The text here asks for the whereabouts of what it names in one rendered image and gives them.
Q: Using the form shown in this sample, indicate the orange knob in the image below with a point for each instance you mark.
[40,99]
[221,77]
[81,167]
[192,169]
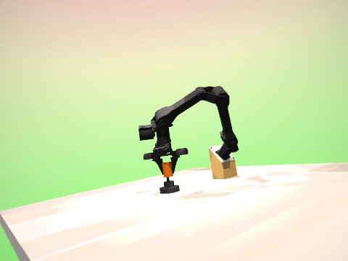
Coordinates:
[167,169]

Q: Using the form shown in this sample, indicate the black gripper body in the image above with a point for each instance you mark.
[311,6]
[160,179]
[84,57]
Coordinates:
[161,141]

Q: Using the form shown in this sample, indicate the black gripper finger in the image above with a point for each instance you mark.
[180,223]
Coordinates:
[174,161]
[159,163]

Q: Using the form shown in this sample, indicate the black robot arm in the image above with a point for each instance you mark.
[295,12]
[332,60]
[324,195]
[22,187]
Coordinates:
[164,117]

